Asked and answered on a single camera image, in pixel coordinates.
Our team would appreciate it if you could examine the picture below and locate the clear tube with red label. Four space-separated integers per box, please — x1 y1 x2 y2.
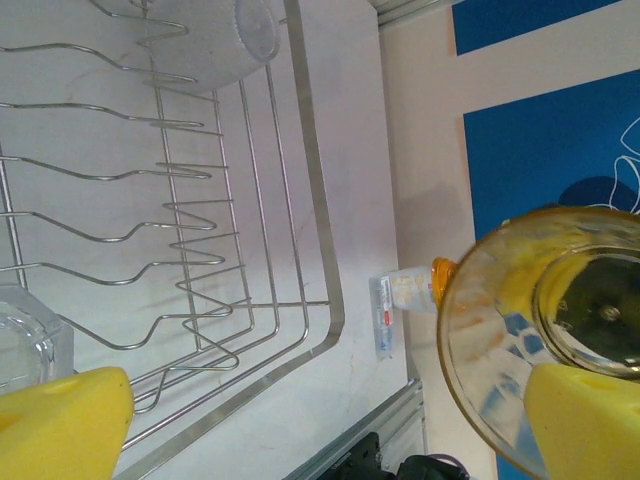
368 273 402 362

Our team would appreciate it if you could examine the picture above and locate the aluminium frame post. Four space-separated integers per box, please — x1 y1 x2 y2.
372 0 455 30

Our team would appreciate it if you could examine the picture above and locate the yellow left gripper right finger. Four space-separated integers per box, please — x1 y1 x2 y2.
522 362 640 480

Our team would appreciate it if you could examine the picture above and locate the white bottle with orange cap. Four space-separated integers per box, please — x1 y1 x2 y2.
391 255 460 317

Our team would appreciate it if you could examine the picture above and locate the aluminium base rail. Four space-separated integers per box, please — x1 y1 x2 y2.
287 378 427 480

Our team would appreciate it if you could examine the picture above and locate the amber translucent plastic cup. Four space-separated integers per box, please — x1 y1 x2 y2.
435 206 640 480

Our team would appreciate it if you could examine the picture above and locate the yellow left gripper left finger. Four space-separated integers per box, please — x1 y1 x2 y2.
0 366 135 480

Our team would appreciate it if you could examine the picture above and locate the chrome wire dish rack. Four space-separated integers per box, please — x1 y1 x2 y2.
0 0 348 480

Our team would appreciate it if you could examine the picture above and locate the clear plastic cup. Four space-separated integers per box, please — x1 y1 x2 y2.
0 284 76 396

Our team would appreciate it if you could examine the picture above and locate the frosted white plastic cup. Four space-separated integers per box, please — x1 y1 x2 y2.
142 0 282 95

